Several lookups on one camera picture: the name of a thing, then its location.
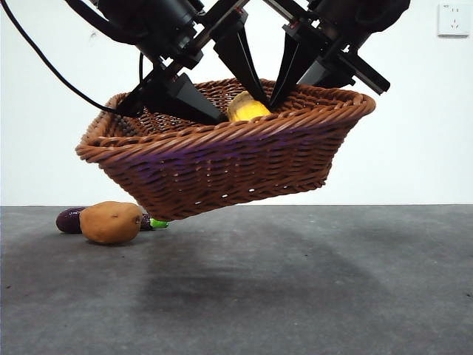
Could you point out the purple toy eggplant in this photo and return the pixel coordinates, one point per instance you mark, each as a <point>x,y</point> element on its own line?
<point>66,222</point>

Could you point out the white wall socket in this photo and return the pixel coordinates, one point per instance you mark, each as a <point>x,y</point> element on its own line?
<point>454,20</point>

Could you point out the brown toy potato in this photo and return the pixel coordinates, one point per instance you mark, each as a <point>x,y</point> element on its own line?
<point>111,222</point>

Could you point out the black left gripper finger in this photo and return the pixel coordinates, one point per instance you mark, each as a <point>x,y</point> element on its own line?
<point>192,98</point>
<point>238,51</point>

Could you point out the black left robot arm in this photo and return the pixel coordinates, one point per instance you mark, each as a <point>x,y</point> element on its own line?
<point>148,22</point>

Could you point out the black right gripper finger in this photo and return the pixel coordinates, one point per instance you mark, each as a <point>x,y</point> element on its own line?
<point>290,63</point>
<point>329,70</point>

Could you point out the yellow ribbed toy vegetable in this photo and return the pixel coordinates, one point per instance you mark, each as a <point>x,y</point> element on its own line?
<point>245,111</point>

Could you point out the brown wicker basket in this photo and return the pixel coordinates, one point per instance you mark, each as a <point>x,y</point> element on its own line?
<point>221,166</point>

